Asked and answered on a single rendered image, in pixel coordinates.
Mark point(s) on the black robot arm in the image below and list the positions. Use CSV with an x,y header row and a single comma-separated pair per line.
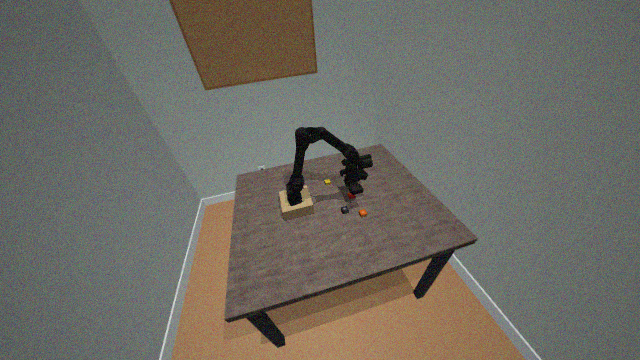
x,y
308,135

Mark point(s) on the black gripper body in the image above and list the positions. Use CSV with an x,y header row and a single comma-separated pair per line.
x,y
351,178

